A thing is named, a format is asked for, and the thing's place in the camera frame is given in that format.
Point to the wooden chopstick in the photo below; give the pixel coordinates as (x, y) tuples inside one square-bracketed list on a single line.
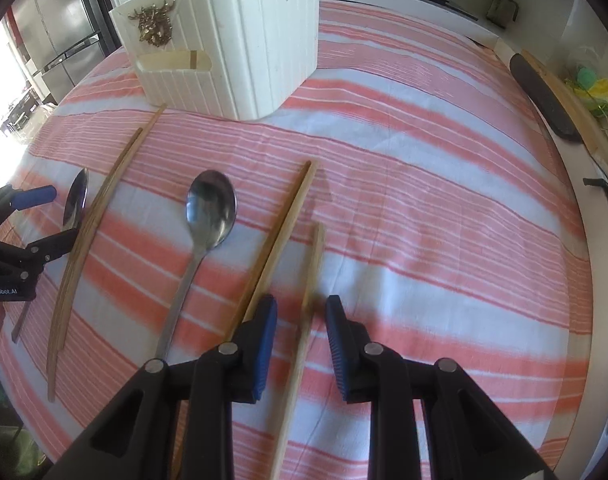
[(91, 240), (114, 180), (284, 225), (311, 280)]

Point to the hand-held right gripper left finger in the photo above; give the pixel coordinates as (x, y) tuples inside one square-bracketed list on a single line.
[(264, 345)]

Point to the large metal spoon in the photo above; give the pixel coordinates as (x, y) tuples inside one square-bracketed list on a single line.
[(211, 205)]

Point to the small metal spoon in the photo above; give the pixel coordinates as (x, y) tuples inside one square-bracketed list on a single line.
[(76, 200)]

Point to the wooden cutting board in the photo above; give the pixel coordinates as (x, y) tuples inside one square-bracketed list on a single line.
[(591, 125)]

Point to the grey refrigerator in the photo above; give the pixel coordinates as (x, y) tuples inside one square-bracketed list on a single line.
[(53, 25)]

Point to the gold deer ornament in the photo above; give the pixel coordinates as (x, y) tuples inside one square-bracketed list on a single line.
[(153, 25)]

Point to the small metal pot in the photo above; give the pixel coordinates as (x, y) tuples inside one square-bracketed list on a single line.
[(503, 7)]

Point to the white ribbed utensil holder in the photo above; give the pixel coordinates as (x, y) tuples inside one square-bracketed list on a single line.
[(264, 35)]

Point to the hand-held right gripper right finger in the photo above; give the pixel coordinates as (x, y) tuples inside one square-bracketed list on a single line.
[(336, 345)]

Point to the pink striped tablecloth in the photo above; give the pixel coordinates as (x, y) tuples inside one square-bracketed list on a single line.
[(434, 210)]

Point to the green and yellow bags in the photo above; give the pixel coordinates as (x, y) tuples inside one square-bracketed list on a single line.
[(596, 87)]

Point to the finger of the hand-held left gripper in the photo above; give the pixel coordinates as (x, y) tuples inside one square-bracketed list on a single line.
[(33, 195), (51, 245)]

